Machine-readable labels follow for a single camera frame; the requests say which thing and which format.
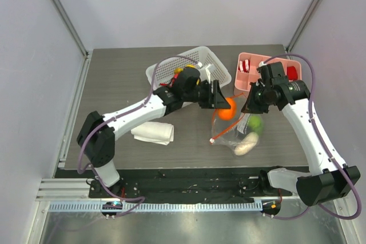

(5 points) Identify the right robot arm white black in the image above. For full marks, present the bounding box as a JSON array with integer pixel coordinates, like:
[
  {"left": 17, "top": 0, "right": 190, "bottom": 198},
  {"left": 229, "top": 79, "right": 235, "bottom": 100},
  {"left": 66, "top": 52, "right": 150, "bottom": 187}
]
[{"left": 241, "top": 62, "right": 360, "bottom": 206}]

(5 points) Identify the white fake radish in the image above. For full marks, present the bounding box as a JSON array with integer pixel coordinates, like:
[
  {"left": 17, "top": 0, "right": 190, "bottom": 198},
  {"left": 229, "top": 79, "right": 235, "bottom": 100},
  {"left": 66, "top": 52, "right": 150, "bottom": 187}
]
[{"left": 234, "top": 132, "right": 259, "bottom": 156}]

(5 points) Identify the red fake apple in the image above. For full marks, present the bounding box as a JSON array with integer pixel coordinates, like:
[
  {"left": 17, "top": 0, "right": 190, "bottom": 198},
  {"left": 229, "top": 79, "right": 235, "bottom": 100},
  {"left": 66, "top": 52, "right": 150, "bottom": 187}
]
[{"left": 170, "top": 74, "right": 178, "bottom": 85}]

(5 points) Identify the purple cable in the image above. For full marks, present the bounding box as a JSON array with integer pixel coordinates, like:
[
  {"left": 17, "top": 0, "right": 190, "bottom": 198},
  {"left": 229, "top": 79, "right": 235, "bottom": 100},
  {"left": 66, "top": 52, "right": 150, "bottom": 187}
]
[
  {"left": 77, "top": 55, "right": 204, "bottom": 218},
  {"left": 260, "top": 54, "right": 363, "bottom": 221}
]

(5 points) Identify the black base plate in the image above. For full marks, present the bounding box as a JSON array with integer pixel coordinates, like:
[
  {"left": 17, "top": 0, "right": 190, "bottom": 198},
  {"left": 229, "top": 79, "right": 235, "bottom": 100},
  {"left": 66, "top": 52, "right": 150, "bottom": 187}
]
[{"left": 89, "top": 167, "right": 289, "bottom": 204}]

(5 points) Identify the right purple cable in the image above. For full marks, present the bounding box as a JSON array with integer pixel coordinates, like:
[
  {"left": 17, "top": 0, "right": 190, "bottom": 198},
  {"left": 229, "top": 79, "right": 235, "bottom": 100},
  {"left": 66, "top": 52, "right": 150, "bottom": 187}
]
[{"left": 260, "top": 54, "right": 363, "bottom": 221}]

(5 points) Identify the red white striped item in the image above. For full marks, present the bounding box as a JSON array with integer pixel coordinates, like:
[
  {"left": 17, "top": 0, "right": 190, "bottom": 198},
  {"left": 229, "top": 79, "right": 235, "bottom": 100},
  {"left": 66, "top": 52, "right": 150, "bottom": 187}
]
[{"left": 238, "top": 59, "right": 250, "bottom": 73}]

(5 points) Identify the white slotted cable duct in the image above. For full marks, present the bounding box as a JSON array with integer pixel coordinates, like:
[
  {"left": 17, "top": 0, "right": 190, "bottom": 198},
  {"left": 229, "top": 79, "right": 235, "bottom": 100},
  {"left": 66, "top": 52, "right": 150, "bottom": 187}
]
[{"left": 49, "top": 201, "right": 262, "bottom": 213}]

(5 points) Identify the orange fake fruit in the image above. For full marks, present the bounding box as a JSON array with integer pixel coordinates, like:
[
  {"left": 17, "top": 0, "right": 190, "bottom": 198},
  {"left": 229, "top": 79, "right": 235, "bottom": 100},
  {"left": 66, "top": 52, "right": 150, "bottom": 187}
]
[{"left": 217, "top": 98, "right": 236, "bottom": 121}]

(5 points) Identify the pink compartment tray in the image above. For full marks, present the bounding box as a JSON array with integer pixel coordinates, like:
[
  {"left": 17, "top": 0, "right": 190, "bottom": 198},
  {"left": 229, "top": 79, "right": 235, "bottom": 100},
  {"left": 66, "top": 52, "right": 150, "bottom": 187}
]
[{"left": 234, "top": 53, "right": 302, "bottom": 96}]

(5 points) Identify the green fake fruit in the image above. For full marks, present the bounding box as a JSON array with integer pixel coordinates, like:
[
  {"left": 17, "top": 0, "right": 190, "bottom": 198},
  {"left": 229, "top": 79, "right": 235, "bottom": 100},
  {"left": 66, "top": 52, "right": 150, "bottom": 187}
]
[{"left": 248, "top": 115, "right": 264, "bottom": 135}]

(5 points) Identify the red item right compartment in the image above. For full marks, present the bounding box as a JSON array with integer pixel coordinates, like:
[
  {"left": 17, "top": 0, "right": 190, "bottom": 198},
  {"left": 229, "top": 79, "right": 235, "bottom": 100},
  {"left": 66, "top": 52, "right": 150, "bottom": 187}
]
[{"left": 287, "top": 66, "right": 299, "bottom": 81}]

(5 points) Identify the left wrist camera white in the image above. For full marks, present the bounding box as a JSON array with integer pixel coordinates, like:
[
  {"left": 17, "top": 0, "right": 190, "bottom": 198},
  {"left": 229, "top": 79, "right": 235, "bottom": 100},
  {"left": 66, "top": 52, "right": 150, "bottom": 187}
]
[{"left": 197, "top": 62, "right": 216, "bottom": 83}]

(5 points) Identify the yellow fake banana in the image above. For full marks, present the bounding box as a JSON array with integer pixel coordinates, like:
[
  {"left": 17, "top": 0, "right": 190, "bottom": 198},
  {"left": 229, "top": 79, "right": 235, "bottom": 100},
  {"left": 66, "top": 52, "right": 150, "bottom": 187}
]
[{"left": 174, "top": 67, "right": 200, "bottom": 86}]

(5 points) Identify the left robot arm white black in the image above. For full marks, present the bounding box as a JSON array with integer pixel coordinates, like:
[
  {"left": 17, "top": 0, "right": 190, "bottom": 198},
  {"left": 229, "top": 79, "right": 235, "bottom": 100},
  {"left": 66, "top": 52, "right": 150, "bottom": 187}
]
[{"left": 77, "top": 65, "right": 230, "bottom": 198}]

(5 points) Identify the folded white towel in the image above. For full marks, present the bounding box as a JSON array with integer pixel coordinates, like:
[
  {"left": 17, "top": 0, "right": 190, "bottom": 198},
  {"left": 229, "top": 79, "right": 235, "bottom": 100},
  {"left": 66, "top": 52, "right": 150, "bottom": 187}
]
[{"left": 130, "top": 122, "right": 174, "bottom": 146}]

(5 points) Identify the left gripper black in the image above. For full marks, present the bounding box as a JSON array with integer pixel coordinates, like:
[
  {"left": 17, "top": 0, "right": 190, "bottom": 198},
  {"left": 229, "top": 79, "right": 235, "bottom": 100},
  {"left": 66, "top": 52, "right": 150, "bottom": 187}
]
[{"left": 182, "top": 79, "right": 230, "bottom": 109}]

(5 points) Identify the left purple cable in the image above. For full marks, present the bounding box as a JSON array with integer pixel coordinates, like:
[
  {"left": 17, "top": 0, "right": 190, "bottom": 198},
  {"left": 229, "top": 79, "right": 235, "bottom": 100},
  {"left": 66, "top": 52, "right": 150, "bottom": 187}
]
[{"left": 77, "top": 55, "right": 204, "bottom": 218}]

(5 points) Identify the white perforated plastic basket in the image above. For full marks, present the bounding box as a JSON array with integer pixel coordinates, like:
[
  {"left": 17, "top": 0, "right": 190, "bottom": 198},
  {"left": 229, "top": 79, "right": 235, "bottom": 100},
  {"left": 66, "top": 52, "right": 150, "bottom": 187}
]
[{"left": 145, "top": 46, "right": 232, "bottom": 89}]

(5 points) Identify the clear zip bag orange seal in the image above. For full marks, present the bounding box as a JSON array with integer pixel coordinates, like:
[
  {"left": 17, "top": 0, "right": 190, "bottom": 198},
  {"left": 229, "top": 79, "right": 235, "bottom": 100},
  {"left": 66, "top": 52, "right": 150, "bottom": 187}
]
[{"left": 209, "top": 95, "right": 263, "bottom": 153}]

